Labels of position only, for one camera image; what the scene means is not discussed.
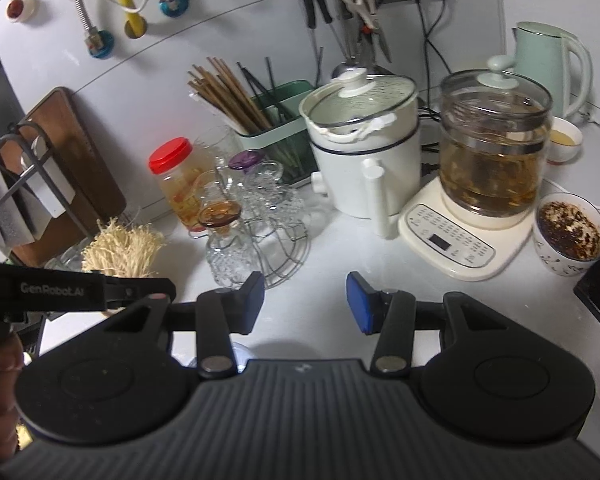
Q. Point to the red and white wall cap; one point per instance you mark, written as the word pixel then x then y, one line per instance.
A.
pixel 21 8

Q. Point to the cream kettle heating base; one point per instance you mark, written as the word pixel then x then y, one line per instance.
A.
pixel 445 245

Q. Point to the wooden cutting board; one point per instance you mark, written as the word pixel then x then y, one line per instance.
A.
pixel 87 170

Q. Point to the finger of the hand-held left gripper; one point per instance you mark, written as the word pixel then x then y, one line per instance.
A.
pixel 130 287

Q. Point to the black chopsticks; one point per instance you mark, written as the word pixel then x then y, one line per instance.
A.
pixel 260 85

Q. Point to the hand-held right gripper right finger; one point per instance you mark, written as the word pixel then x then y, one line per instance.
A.
pixel 360 306

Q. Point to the glass tea kettle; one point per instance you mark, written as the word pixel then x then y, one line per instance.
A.
pixel 495 160

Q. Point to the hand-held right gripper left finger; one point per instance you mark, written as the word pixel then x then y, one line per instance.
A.
pixel 252 304

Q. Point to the person's left hand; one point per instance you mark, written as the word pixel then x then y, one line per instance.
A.
pixel 2 360

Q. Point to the white electric cooking pot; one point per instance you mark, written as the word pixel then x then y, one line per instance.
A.
pixel 360 180

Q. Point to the black dish rack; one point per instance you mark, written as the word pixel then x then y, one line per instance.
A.
pixel 10 142

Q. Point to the mint green electric kettle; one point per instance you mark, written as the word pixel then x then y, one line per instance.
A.
pixel 545 65

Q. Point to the red-lidded plastic jar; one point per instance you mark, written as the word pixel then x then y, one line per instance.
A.
pixel 177 185

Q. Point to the glass pot lid white knob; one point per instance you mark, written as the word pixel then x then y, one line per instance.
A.
pixel 365 97

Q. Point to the bundle of wooden chopsticks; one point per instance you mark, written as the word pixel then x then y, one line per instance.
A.
pixel 225 95

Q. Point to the white bowl of spices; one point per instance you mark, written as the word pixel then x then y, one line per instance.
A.
pixel 570 230

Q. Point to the amber-stemmed cut glass cup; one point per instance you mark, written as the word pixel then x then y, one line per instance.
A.
pixel 219 205

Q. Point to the blue wall pipe cap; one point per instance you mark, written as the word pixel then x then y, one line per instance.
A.
pixel 101 44
pixel 174 3

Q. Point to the silver textured box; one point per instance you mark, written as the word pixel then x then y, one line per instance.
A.
pixel 0 210

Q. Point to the clear glass tumbler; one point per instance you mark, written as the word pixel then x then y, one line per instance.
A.
pixel 217 147

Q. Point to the green chopstick holder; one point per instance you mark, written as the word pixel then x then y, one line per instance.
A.
pixel 280 125

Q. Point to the small white cup of tea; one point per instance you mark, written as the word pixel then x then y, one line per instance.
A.
pixel 565 142

